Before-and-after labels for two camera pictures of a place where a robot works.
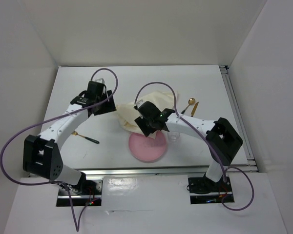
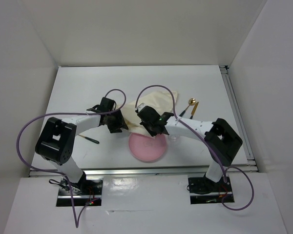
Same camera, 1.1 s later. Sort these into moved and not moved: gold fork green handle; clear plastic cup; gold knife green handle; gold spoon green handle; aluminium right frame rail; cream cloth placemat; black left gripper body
Moved: black left gripper body
Not moved: clear plastic cup; gold spoon green handle; gold fork green handle; gold knife green handle; aluminium right frame rail; cream cloth placemat
